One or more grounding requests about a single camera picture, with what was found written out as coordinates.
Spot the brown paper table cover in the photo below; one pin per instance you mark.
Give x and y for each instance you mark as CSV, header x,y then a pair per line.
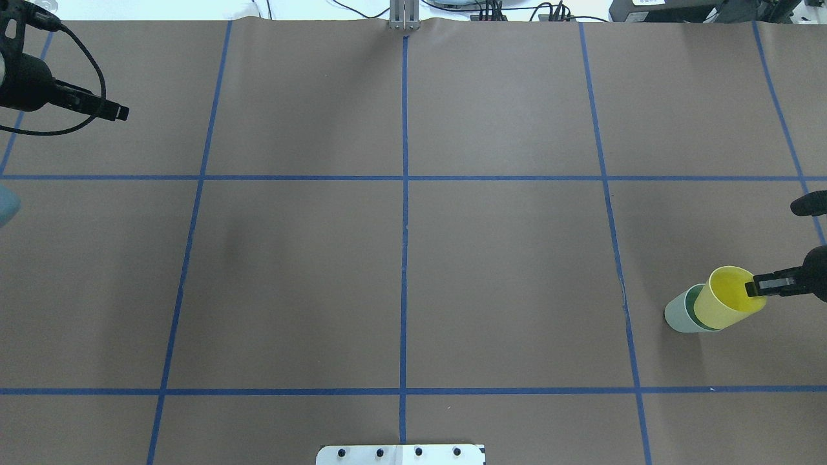
x,y
312,233

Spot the aluminium frame post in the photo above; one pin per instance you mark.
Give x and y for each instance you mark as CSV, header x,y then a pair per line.
x,y
404,15

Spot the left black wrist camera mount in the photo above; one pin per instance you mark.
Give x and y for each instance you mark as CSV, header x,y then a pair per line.
x,y
25,13

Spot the yellow cup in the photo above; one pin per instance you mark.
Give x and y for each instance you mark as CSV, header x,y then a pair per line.
x,y
723,300

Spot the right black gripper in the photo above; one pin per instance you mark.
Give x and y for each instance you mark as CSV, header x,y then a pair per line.
x,y
816,266

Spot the green cup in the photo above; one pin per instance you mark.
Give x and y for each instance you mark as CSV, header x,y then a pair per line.
x,y
680,312

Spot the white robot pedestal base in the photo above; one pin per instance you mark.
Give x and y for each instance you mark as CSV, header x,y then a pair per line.
x,y
402,454

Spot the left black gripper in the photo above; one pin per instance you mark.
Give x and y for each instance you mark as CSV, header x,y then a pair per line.
x,y
31,81

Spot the black box with label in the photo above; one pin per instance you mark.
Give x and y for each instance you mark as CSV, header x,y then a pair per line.
x,y
663,11

